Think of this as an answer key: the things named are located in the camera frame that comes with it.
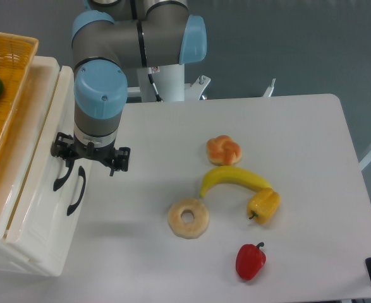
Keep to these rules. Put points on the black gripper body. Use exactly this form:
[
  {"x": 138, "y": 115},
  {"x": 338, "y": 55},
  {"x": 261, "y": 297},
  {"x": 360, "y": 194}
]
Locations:
[{"x": 69, "y": 146}]

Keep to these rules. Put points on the black top drawer handle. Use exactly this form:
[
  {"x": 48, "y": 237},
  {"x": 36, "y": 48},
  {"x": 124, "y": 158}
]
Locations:
[{"x": 59, "y": 182}]

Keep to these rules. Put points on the black drawer handle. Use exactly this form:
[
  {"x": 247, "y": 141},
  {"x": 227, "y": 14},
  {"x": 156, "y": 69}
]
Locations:
[
  {"x": 79, "y": 191},
  {"x": 59, "y": 182}
]

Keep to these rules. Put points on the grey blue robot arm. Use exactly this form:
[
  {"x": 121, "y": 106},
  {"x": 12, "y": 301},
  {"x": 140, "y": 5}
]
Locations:
[{"x": 108, "y": 38}]

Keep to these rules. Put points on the white drawer cabinet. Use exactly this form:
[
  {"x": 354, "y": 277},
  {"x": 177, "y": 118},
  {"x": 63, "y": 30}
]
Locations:
[{"x": 18, "y": 153}]

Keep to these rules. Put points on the beige donut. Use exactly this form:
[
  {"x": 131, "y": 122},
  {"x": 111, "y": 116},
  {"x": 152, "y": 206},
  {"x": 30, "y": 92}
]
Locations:
[{"x": 188, "y": 218}]

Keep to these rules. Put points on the knotted bread roll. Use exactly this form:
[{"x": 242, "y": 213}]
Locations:
[{"x": 223, "y": 150}]

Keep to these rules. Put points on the yellow woven basket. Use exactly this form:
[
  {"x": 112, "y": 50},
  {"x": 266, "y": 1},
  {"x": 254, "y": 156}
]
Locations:
[{"x": 16, "y": 56}]

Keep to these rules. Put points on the yellow banana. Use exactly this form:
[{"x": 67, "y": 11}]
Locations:
[{"x": 234, "y": 175}]

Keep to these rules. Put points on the yellow bell pepper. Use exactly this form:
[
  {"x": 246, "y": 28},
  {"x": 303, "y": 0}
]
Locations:
[{"x": 263, "y": 205}]

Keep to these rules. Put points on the red bell pepper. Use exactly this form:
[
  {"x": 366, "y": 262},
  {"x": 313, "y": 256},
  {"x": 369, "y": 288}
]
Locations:
[{"x": 250, "y": 260}]

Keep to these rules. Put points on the black bottom drawer handle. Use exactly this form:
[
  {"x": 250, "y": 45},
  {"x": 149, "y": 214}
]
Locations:
[{"x": 79, "y": 191}]

